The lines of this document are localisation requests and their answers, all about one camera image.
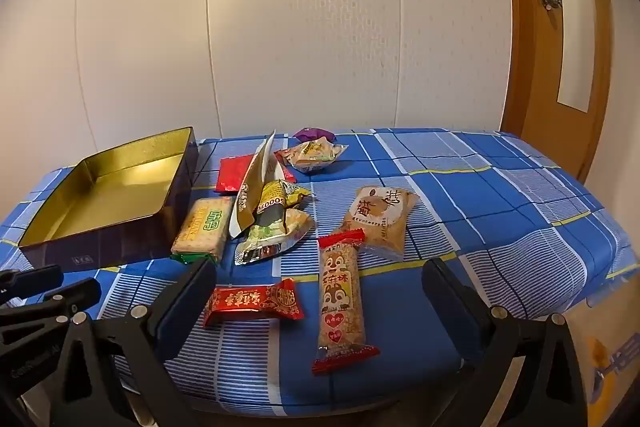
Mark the plain red snack packet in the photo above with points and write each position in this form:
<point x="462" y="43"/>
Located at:
<point x="232" y="174"/>

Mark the wooden door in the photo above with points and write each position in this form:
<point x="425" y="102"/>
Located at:
<point x="540" y="82"/>

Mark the green cracker packet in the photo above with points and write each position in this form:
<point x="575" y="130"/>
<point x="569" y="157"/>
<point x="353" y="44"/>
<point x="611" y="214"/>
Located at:
<point x="200" y="227"/>

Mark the squirrel-print cereal bar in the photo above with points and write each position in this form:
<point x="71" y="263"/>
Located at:
<point x="340" y="297"/>

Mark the blue plaid tablecloth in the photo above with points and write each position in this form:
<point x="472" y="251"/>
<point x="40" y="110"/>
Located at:
<point x="500" y="207"/>

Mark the clear orange-edged snack packet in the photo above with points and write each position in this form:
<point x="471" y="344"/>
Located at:
<point x="312" y="155"/>

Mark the brown pastry packet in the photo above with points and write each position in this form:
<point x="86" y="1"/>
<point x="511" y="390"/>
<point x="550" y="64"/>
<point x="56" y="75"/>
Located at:
<point x="380" y="217"/>

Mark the white brown stick sachet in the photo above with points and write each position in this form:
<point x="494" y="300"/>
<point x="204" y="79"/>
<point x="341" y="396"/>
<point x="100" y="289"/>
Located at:
<point x="250" y="192"/>

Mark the silver green snack packet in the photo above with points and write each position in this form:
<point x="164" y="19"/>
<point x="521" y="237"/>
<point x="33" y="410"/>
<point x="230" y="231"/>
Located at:
<point x="270" y="238"/>

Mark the purple snack packet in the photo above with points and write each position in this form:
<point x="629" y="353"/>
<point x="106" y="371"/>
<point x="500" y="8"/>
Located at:
<point x="312" y="134"/>

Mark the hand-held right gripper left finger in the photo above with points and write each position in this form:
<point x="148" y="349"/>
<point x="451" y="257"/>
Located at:
<point x="182" y="312"/>

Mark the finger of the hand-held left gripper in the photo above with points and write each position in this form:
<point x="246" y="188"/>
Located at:
<point x="35" y="282"/>
<point x="75" y="297"/>

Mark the gold-lined dark tin box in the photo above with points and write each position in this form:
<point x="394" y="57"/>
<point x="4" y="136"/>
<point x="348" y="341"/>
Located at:
<point x="100" y="187"/>

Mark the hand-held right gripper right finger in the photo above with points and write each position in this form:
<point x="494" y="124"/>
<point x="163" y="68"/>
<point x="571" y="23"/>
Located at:
<point x="450" y="309"/>

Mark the red gold candy packet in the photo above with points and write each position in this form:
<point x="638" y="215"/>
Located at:
<point x="250" y="299"/>

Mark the metal door knob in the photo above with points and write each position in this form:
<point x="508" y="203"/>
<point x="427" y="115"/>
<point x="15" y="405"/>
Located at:
<point x="550" y="0"/>

